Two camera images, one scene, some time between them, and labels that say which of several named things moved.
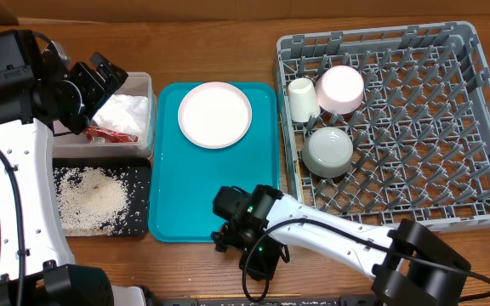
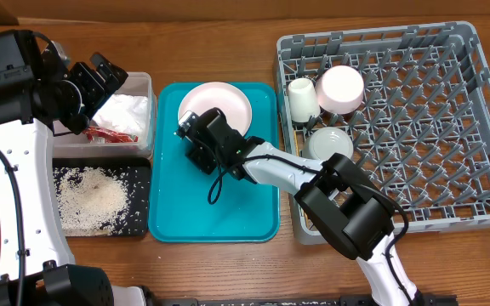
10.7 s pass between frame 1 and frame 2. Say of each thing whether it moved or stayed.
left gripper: stayed
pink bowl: stayed
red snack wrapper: stayed
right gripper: moved
